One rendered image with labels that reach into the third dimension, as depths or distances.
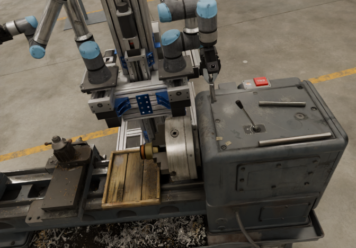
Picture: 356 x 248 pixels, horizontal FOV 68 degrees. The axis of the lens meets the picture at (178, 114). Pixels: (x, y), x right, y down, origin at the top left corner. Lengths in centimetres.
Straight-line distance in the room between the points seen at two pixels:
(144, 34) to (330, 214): 194
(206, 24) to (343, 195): 197
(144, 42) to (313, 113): 110
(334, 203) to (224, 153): 160
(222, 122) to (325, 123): 43
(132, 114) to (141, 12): 68
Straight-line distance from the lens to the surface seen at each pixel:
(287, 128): 121
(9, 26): 177
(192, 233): 168
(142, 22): 178
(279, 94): 137
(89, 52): 168
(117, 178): 156
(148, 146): 133
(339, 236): 245
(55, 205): 151
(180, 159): 120
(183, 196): 144
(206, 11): 105
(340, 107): 336
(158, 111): 189
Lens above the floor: 211
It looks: 43 degrees down
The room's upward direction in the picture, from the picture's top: 9 degrees counter-clockwise
